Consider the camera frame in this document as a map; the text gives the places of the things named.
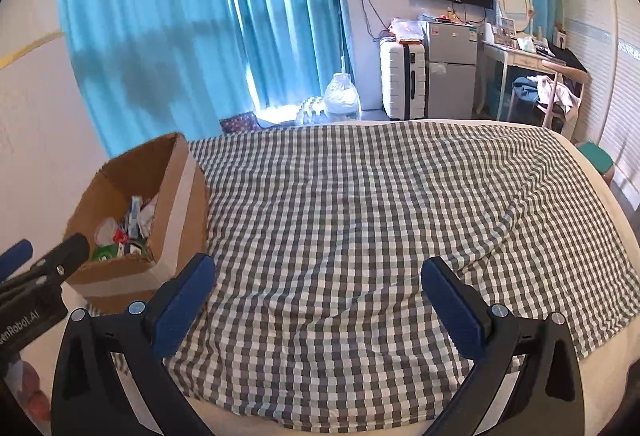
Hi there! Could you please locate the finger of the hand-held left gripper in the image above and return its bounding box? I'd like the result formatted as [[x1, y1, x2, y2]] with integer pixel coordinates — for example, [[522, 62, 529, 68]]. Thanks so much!
[[0, 233, 92, 299], [0, 239, 35, 283]]

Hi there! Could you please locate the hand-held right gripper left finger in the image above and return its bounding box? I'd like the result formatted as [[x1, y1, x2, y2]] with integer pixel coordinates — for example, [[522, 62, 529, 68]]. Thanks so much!
[[50, 253, 217, 436]]

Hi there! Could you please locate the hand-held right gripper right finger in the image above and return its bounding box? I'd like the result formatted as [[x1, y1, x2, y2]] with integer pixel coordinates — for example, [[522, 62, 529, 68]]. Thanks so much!
[[420, 256, 583, 436]]

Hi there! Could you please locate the cardboard box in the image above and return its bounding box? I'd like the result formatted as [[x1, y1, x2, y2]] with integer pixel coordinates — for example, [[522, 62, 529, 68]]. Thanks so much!
[[62, 132, 211, 314]]

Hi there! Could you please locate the person's left hand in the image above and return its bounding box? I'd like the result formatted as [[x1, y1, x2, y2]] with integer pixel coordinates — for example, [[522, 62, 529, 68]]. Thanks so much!
[[10, 358, 53, 427]]

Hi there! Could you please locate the green packet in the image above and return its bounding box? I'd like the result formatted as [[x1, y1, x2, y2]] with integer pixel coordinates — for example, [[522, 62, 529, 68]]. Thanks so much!
[[92, 243, 122, 263]]

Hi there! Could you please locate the clear plastic cup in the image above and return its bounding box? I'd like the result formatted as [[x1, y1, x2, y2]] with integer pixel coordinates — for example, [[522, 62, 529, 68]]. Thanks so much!
[[95, 216, 122, 243]]

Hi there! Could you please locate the grey checked blanket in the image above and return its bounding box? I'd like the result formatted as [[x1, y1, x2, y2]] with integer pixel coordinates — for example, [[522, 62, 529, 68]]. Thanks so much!
[[105, 120, 640, 432]]

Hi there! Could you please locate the dark patterned bag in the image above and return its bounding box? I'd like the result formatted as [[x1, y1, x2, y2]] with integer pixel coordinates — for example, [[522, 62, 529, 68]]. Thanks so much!
[[220, 112, 261, 134]]

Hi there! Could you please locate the teal stool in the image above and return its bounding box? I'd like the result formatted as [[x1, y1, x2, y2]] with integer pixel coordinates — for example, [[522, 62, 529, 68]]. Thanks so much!
[[575, 141, 615, 187]]

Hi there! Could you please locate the wooden chair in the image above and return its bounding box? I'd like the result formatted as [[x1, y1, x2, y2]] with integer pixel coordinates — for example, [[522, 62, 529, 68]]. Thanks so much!
[[505, 61, 588, 137]]

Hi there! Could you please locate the pack of water bottles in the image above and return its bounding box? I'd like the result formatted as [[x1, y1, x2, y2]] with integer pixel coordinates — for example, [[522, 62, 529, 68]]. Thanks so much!
[[294, 96, 328, 126]]

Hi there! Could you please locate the blue garment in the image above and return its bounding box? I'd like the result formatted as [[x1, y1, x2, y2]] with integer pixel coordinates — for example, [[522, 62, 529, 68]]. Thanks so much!
[[511, 76, 541, 104]]

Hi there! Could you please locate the silver fridge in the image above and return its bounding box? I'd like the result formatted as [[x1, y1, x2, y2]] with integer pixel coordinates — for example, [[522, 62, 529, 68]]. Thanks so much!
[[419, 20, 481, 119]]

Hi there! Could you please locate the white suitcase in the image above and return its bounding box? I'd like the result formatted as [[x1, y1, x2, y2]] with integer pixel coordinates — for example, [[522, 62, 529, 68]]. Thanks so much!
[[379, 41, 428, 119]]

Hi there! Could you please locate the large water jug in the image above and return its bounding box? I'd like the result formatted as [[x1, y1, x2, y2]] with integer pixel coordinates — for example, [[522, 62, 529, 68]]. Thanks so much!
[[324, 72, 362, 123]]

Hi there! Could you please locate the white garment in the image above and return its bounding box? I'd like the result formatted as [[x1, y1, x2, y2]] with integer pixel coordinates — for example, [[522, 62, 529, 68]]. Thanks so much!
[[535, 75, 582, 114]]

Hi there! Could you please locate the wide teal curtain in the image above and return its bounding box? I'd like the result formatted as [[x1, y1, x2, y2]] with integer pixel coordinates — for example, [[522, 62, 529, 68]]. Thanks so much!
[[57, 0, 356, 159]]

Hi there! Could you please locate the white dressing desk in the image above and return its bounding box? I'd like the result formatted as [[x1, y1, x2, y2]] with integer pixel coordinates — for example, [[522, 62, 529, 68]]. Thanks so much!
[[475, 39, 591, 122]]

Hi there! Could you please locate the white pole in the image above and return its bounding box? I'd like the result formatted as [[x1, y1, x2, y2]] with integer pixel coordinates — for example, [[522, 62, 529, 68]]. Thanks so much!
[[337, 0, 349, 74]]

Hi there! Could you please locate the black bag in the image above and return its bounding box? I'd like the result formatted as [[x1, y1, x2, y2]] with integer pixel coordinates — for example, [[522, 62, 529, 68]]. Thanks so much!
[[550, 47, 587, 72]]

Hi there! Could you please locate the plastic bags pile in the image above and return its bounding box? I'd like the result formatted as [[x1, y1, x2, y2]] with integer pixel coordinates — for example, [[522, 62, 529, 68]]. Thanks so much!
[[389, 17, 426, 44]]

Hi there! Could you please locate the oval white mirror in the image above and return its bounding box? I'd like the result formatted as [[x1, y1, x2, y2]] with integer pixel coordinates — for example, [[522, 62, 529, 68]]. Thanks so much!
[[497, 0, 535, 37]]

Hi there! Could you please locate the hanging wall cable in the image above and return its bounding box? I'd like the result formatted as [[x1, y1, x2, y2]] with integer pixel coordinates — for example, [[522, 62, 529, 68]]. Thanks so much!
[[359, 0, 388, 42]]

